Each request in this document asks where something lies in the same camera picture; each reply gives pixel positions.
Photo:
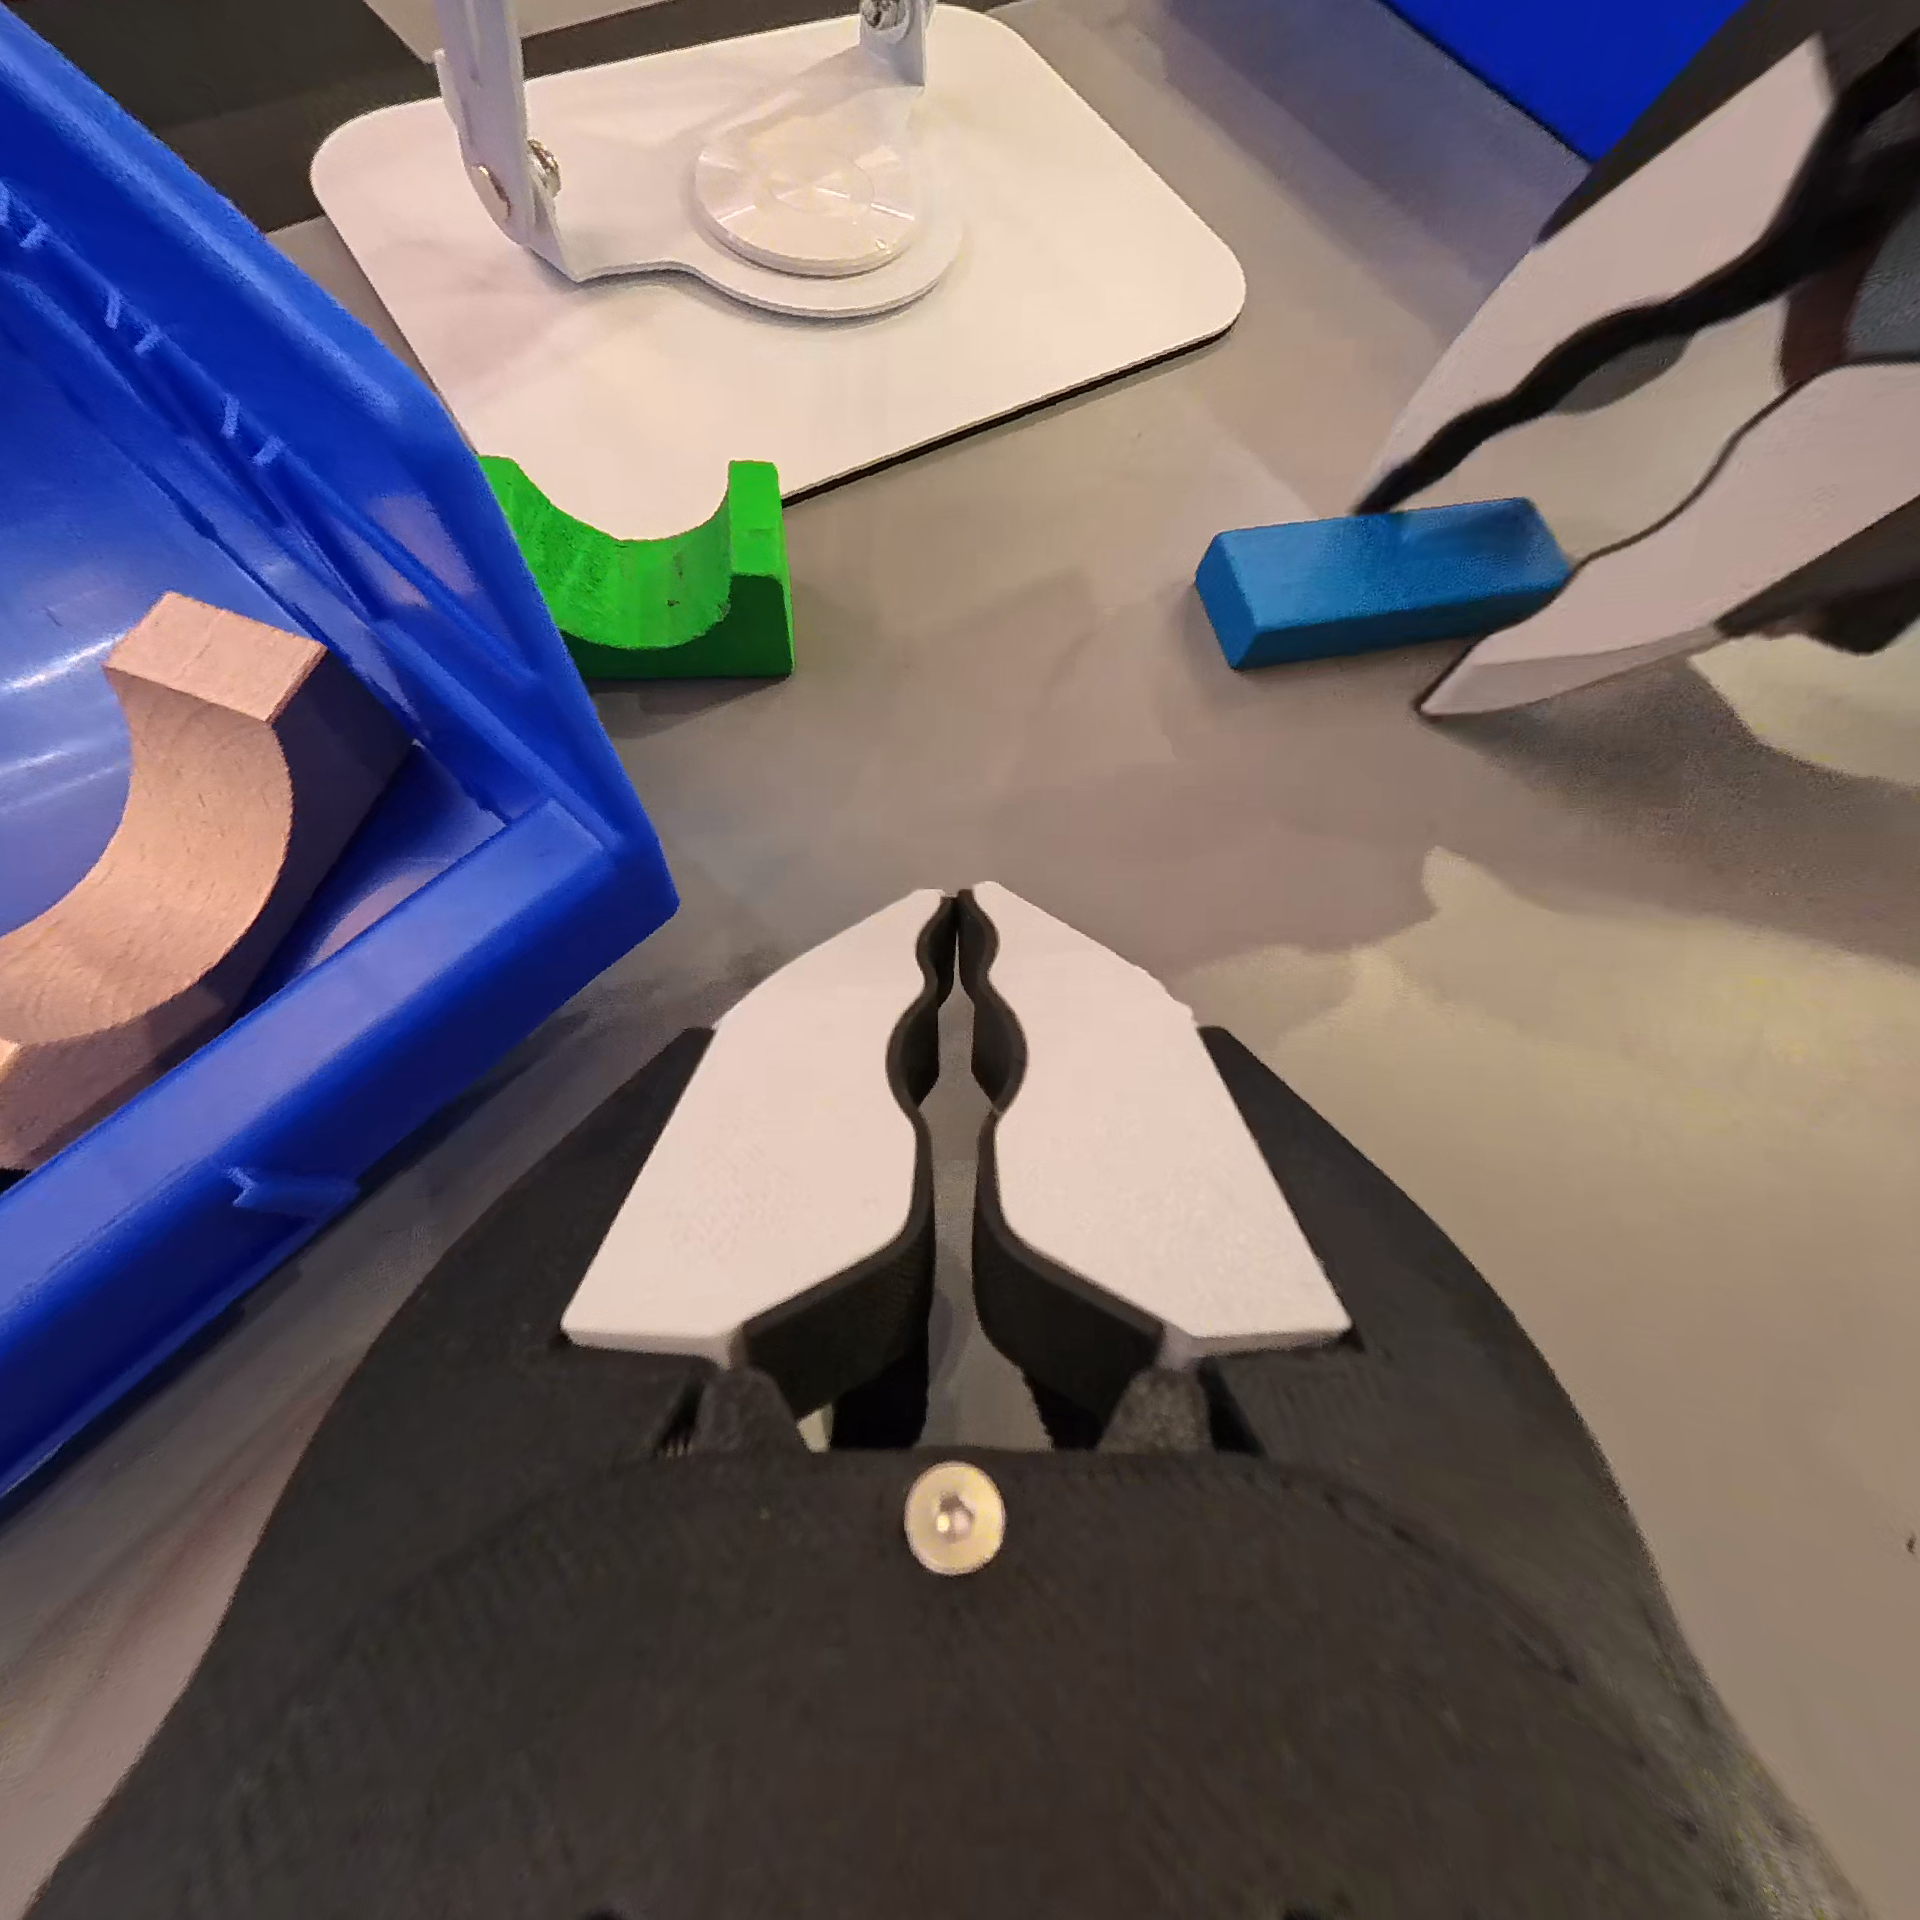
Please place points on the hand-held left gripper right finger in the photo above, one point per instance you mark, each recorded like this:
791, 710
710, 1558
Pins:
1156, 1171

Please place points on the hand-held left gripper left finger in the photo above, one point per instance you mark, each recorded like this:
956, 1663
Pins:
750, 1171

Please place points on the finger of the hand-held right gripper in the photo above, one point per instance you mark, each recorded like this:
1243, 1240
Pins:
1769, 524
1651, 225

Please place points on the blue plastic bin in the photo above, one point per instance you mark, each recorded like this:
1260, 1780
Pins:
451, 930
1545, 60

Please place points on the blue wooden block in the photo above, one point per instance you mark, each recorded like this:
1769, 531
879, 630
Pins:
1350, 586

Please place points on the green wooden block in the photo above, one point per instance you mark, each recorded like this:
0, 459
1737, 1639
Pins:
629, 586

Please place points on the natural wooden arch block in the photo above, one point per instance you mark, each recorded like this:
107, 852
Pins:
181, 839

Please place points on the white document stand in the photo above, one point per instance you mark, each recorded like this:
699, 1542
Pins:
1049, 254

